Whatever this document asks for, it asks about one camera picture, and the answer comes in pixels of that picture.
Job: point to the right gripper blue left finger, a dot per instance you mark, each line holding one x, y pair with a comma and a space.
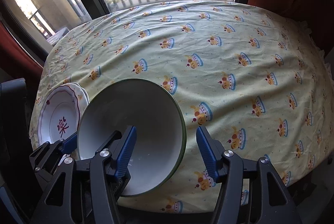
109, 177

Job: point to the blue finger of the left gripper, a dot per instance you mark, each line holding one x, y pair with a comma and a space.
110, 146
45, 159

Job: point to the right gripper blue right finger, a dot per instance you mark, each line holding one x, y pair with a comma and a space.
225, 168

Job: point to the beaded rim yellow flower plate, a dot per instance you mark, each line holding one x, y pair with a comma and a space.
81, 98

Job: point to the floral ceramic bowl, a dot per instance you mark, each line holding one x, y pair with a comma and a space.
155, 149

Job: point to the yellow patterned tablecloth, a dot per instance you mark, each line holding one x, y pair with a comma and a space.
254, 79

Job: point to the red curtain left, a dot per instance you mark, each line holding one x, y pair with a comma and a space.
12, 49

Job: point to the white outdoor unit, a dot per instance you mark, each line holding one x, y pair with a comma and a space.
54, 39

